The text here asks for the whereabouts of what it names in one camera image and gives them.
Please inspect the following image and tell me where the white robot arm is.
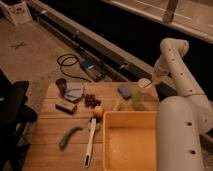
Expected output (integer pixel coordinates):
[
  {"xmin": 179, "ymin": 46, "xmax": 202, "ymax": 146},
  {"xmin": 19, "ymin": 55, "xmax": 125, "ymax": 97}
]
[{"xmin": 152, "ymin": 38, "xmax": 213, "ymax": 171}]

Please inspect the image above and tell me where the white paper cup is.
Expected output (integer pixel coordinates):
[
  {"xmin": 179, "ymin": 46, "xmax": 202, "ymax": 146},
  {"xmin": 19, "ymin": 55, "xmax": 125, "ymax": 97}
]
[{"xmin": 138, "ymin": 78, "xmax": 152, "ymax": 94}]

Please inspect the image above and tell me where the dark metal cup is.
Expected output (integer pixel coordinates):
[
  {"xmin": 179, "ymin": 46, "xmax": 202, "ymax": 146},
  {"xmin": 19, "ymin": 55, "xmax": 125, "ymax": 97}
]
[{"xmin": 55, "ymin": 78, "xmax": 67, "ymax": 96}]

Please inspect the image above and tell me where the blue sponge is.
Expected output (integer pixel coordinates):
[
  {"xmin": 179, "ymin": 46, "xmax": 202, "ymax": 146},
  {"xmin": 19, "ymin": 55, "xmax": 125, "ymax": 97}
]
[{"xmin": 118, "ymin": 85, "xmax": 132, "ymax": 100}]

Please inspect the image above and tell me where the pale corn piece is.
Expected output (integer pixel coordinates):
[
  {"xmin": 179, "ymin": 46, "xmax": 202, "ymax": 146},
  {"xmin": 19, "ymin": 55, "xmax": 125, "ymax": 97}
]
[{"xmin": 113, "ymin": 99, "xmax": 122, "ymax": 111}]

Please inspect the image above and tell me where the bunch of dark grapes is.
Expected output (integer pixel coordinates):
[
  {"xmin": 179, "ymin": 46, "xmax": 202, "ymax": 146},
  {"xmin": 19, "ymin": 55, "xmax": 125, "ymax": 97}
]
[{"xmin": 84, "ymin": 94, "xmax": 101, "ymax": 108}]

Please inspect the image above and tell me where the blue power box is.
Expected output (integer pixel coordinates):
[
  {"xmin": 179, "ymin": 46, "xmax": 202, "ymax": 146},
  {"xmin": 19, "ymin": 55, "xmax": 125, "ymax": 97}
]
[{"xmin": 80, "ymin": 59, "xmax": 105, "ymax": 82}]

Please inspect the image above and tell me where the yellow onion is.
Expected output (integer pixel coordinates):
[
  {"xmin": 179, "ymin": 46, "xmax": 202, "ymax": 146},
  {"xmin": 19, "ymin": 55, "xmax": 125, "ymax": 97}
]
[{"xmin": 93, "ymin": 106, "xmax": 104, "ymax": 119}]

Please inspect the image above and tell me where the dark rectangular block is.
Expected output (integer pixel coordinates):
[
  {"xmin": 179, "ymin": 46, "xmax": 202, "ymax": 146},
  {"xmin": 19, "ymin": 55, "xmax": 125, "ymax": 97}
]
[{"xmin": 55, "ymin": 102, "xmax": 77, "ymax": 114}]

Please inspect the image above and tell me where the yellow plastic bin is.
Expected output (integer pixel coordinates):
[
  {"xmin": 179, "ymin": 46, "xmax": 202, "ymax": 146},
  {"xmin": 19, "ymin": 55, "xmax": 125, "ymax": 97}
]
[{"xmin": 103, "ymin": 111, "xmax": 156, "ymax": 171}]

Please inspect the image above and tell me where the black chair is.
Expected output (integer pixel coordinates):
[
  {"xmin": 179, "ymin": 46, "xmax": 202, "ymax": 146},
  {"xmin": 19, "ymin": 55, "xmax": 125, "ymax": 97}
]
[{"xmin": 0, "ymin": 69, "xmax": 37, "ymax": 171}]

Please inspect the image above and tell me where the white storage crate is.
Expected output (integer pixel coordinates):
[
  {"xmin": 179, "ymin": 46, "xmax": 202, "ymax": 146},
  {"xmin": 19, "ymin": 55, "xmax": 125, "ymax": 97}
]
[{"xmin": 0, "ymin": 0, "xmax": 32, "ymax": 26}]

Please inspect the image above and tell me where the white handled peeler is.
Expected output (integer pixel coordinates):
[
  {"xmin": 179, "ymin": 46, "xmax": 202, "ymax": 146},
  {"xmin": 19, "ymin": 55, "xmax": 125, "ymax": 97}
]
[{"xmin": 84, "ymin": 117, "xmax": 96, "ymax": 168}]

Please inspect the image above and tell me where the black cable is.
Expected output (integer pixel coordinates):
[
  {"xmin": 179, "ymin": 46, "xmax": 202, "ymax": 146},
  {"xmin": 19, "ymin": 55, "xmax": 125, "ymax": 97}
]
[{"xmin": 56, "ymin": 53, "xmax": 93, "ymax": 83}]

